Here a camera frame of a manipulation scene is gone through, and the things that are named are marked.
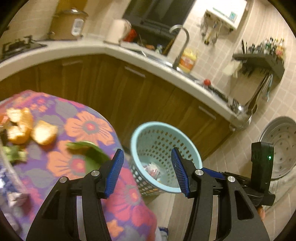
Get floral purple tablecloth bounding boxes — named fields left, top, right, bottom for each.
left=1, top=90, right=159, bottom=240

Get black wall shelf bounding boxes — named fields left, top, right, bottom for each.
left=232, top=53, right=285, bottom=81

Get red tomato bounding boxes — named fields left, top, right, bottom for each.
left=204, top=79, right=211, bottom=86

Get white electric kettle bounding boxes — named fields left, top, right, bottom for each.
left=104, top=19, right=132, bottom=45

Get light blue trash basket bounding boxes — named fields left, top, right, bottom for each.
left=129, top=121, right=202, bottom=197

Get white countertop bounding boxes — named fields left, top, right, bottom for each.
left=1, top=39, right=251, bottom=130

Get dark window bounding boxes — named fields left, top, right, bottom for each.
left=123, top=0, right=195, bottom=56

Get green vegetable scraps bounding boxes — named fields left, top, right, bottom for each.
left=3, top=146, right=27, bottom=163

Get trash inside basket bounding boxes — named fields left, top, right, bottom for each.
left=142, top=162, right=164, bottom=182

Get black gas stove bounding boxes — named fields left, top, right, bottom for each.
left=1, top=35, right=47, bottom=62

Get brown wooden cabinets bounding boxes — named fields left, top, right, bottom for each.
left=1, top=55, right=231, bottom=159

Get green vegetable leaf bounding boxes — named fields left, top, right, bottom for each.
left=66, top=141, right=110, bottom=174

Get hanging metal ladle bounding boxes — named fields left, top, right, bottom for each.
left=239, top=73, right=273, bottom=115

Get brown rice cooker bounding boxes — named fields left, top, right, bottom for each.
left=48, top=9, right=88, bottom=41

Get yellow detergent bottle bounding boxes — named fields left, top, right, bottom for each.
left=178, top=48, right=197, bottom=73

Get metal steamer tray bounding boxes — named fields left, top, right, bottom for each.
left=258, top=116, right=295, bottom=180

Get orange peel piece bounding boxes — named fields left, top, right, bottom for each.
left=31, top=120, right=58, bottom=146
left=6, top=108, right=34, bottom=145

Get red container by kettle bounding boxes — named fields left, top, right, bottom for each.
left=123, top=29, right=137, bottom=43

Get steel sink faucet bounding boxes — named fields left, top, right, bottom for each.
left=169, top=25, right=190, bottom=70

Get white water heater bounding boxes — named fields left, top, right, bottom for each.
left=206, top=0, right=247, bottom=30

